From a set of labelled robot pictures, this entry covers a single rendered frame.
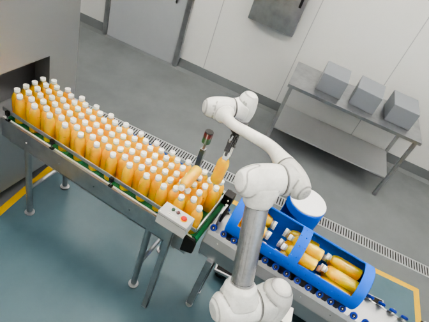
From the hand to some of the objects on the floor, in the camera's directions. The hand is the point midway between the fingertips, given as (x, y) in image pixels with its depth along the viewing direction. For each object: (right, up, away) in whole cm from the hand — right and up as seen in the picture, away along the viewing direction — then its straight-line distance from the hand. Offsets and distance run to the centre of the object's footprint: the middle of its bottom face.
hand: (227, 153), depth 226 cm
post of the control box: (-61, -115, +74) cm, 150 cm away
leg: (-28, -118, +86) cm, 148 cm away
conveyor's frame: (-104, -68, +108) cm, 164 cm away
